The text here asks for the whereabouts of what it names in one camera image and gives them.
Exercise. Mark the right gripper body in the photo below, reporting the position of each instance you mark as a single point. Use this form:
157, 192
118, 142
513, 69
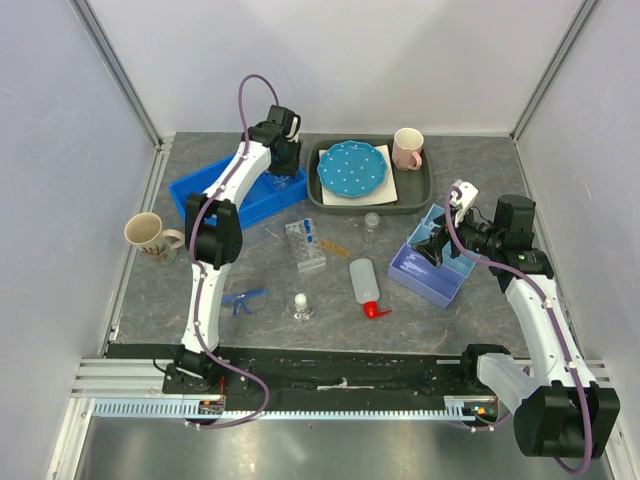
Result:
475, 239

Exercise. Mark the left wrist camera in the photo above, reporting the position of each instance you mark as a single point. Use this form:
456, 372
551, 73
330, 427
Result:
283, 122

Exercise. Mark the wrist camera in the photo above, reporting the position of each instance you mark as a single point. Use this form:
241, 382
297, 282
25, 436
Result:
464, 195
283, 122

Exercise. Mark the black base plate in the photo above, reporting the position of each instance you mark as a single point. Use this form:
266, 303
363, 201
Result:
307, 378

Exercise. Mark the blue polka dot plate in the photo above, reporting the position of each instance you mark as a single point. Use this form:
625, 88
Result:
353, 169

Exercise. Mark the clear glass beaker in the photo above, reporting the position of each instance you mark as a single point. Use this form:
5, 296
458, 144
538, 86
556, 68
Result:
280, 182

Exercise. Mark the slotted cable duct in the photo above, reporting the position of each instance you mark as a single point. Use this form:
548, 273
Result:
449, 408

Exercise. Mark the clear round glass flask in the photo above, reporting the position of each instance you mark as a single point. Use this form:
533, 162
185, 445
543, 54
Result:
301, 309

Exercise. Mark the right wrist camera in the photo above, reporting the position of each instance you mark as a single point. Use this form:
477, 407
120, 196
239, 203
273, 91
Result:
464, 195

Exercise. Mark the brown test tube brush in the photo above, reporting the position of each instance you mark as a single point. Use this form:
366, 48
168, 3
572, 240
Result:
335, 249

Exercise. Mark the clear test tube rack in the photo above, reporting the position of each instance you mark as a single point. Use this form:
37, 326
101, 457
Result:
307, 256

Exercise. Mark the beige floral mug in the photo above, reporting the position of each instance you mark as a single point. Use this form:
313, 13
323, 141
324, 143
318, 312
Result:
145, 231

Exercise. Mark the blue divided plastic bin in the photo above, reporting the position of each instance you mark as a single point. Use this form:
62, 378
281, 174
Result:
261, 202

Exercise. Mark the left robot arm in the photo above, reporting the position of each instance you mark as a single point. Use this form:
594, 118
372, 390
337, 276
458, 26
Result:
214, 238

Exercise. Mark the white plastic wash bottle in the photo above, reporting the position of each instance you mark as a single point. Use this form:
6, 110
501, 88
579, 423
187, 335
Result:
365, 287

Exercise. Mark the clear glass stoppered bottle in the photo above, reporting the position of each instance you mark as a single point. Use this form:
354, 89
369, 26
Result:
371, 224

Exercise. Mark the white square plate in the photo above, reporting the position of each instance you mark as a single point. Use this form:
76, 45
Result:
387, 194

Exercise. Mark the blue safety glasses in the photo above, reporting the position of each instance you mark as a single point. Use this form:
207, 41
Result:
244, 303

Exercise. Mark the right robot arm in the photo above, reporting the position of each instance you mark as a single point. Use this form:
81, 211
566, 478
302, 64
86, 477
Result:
559, 409

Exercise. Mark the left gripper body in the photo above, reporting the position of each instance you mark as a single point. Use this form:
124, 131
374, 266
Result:
289, 164

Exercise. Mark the pink ceramic mug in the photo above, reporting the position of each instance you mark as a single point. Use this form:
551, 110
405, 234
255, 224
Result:
407, 148

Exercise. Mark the dark green plastic tray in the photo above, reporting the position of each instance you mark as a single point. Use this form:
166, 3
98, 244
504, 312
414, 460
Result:
414, 188

